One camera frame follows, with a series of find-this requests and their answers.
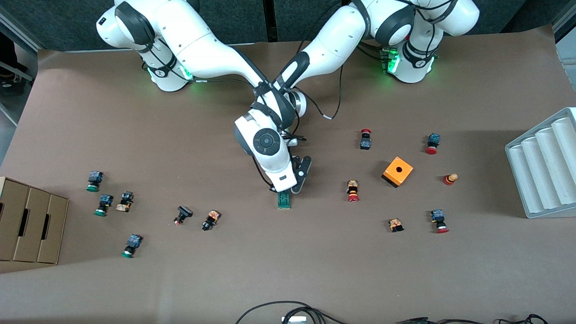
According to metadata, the brown paper table cover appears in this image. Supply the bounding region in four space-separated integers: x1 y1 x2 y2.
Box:
0 25 576 324

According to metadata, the black flat button red base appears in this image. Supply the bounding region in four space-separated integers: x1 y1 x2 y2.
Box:
173 206 194 226

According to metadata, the green mushroom button blue base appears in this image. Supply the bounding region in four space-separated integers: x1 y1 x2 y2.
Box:
86 171 104 193
121 234 144 259
94 194 114 217

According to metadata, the white ribbed plastic tray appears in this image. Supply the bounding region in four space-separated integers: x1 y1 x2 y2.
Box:
504 107 576 219

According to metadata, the brown cardboard box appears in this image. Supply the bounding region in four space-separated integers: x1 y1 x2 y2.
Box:
0 176 69 265

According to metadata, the black chair base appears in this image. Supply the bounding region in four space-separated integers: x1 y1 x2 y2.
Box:
0 31 34 96

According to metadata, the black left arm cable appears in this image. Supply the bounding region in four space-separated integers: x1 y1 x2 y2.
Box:
288 0 345 135

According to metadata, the black selector switch orange base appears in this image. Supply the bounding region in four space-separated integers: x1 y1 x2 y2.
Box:
202 209 221 232
116 191 135 212

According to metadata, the orange button enclosure box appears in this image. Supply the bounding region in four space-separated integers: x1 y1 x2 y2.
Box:
382 156 414 188

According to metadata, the black looped cable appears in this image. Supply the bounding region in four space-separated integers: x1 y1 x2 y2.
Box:
235 301 349 324

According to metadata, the black base cable bundle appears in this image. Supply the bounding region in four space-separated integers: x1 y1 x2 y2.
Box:
358 40 390 63

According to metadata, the grey aluminium frame rail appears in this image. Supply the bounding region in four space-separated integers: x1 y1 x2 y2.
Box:
553 4 576 34
0 9 42 52

